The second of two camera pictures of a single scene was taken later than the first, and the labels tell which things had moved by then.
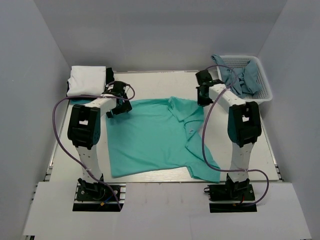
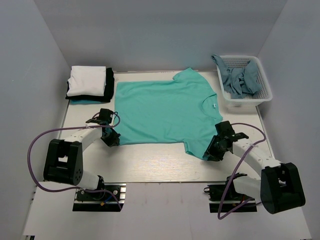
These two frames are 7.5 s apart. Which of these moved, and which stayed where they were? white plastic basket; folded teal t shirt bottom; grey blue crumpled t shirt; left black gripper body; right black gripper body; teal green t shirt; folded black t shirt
Moved: right black gripper body; teal green t shirt; left black gripper body
Stayed: folded teal t shirt bottom; white plastic basket; grey blue crumpled t shirt; folded black t shirt
